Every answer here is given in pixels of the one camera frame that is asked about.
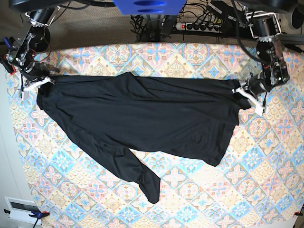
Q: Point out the white camera bracket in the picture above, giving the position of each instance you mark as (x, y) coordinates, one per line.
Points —
(27, 86)
(259, 101)

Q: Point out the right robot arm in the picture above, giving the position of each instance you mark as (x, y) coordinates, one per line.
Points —
(33, 39)

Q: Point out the blue mount plate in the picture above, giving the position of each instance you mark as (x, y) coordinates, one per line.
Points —
(149, 7)

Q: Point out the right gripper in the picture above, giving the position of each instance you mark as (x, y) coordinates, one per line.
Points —
(36, 71)

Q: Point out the white power strip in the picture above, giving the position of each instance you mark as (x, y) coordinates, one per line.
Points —
(204, 27)

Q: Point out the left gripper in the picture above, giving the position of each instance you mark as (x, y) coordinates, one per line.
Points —
(258, 84)

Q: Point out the black t-shirt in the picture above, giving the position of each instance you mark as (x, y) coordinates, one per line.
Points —
(110, 116)

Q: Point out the patterned tablecloth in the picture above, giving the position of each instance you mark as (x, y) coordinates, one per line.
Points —
(260, 180)

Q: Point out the blue orange clamp bottom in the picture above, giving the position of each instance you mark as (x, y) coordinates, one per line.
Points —
(38, 214)

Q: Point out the white wall panel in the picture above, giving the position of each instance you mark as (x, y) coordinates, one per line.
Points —
(19, 204)

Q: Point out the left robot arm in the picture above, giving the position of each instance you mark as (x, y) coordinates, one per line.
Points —
(260, 16)

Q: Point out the blue orange clamp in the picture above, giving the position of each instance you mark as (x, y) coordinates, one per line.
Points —
(5, 46)
(38, 214)

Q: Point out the blue orange clamp left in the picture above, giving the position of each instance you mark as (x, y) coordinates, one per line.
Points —
(5, 46)

